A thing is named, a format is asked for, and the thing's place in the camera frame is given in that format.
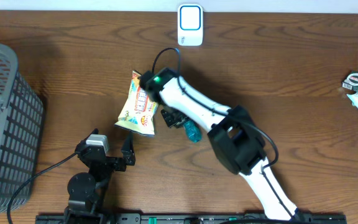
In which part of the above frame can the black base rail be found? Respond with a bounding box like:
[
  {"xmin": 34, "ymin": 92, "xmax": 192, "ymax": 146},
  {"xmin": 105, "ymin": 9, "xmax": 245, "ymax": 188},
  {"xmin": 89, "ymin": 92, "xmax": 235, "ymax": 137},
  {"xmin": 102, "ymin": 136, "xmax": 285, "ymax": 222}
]
[{"xmin": 35, "ymin": 212, "xmax": 347, "ymax": 224}]

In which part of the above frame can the yellow snack bag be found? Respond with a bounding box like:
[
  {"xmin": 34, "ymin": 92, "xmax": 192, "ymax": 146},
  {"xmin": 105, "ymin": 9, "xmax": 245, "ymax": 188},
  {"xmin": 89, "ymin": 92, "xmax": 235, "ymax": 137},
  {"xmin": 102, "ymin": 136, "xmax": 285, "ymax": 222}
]
[{"xmin": 114, "ymin": 70, "xmax": 159, "ymax": 136}]

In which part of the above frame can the teal mouthwash bottle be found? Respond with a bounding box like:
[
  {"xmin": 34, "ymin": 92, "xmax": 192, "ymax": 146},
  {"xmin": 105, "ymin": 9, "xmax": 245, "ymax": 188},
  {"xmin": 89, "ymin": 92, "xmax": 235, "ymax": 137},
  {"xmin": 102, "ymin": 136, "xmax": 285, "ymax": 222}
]
[{"xmin": 183, "ymin": 119, "xmax": 202, "ymax": 142}]

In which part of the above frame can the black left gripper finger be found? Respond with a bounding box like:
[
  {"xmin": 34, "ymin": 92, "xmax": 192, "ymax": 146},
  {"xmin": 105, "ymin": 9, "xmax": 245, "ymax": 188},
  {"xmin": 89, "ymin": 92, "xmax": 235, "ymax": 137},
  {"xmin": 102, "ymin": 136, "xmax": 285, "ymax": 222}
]
[
  {"xmin": 121, "ymin": 132, "xmax": 135, "ymax": 166},
  {"xmin": 85, "ymin": 128, "xmax": 99, "ymax": 139}
]

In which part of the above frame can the grey plastic mesh basket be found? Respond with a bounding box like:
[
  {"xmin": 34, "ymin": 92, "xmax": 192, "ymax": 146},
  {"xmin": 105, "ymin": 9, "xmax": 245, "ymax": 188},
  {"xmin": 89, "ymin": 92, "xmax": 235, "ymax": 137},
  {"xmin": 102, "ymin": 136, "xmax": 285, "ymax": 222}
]
[{"xmin": 0, "ymin": 44, "xmax": 45, "ymax": 213}]

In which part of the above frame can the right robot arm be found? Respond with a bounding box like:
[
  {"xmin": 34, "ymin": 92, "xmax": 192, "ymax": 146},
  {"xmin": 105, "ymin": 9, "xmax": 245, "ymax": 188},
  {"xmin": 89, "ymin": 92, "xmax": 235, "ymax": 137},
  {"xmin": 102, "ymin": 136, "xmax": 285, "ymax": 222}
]
[{"xmin": 140, "ymin": 68, "xmax": 298, "ymax": 222}]

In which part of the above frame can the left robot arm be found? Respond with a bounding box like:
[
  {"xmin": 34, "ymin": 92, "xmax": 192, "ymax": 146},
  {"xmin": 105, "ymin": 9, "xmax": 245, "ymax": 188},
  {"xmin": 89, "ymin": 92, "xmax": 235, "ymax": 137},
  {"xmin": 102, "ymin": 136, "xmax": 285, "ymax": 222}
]
[{"xmin": 63, "ymin": 129, "xmax": 135, "ymax": 223}]

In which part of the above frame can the black left camera cable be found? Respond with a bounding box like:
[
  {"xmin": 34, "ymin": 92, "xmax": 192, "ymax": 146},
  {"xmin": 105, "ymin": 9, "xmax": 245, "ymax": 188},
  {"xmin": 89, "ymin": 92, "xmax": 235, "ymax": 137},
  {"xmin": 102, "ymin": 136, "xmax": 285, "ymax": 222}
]
[{"xmin": 6, "ymin": 151, "xmax": 79, "ymax": 224}]

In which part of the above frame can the white barcode scanner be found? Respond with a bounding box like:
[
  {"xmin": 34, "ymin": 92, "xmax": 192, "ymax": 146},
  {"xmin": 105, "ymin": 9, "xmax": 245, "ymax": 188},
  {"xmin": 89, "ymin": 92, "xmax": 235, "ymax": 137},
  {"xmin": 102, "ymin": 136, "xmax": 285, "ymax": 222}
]
[{"xmin": 177, "ymin": 4, "xmax": 203, "ymax": 47}]

